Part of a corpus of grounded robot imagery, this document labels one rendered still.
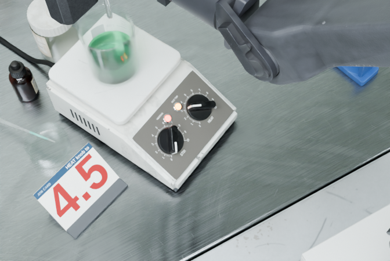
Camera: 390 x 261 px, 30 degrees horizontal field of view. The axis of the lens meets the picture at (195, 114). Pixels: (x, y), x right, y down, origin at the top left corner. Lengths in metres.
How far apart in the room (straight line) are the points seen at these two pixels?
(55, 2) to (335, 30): 0.23
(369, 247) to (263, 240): 0.15
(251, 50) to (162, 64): 0.34
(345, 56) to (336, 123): 0.43
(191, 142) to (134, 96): 0.09
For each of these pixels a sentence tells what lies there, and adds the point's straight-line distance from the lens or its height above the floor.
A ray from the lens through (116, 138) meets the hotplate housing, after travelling 0.86.
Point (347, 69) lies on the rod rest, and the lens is 0.97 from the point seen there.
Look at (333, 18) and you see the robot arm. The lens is 0.50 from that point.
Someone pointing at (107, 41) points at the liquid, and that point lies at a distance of 0.86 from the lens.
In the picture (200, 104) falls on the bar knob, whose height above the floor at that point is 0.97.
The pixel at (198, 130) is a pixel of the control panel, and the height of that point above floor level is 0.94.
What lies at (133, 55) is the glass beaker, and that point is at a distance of 0.83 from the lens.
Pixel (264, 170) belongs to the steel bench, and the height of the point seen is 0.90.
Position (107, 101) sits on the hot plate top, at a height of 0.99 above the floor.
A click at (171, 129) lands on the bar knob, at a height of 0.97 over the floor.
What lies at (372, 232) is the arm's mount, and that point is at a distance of 0.76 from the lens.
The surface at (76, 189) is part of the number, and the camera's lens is 0.88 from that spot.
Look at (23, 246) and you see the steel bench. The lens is 0.89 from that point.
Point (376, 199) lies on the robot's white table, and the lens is 0.89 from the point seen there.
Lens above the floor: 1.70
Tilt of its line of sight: 60 degrees down
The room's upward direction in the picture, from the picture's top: 5 degrees counter-clockwise
